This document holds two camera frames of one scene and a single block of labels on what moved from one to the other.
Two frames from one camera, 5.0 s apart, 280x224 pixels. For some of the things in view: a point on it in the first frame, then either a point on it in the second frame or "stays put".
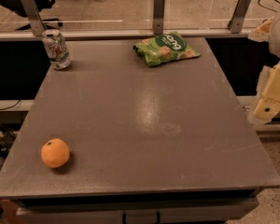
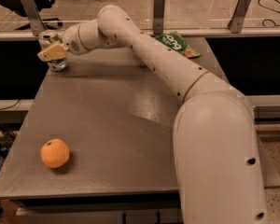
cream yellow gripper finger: (273, 90) -> (71, 38)
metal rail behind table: (121, 33) stays put
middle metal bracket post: (159, 11) stays put
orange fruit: (55, 153) stays put
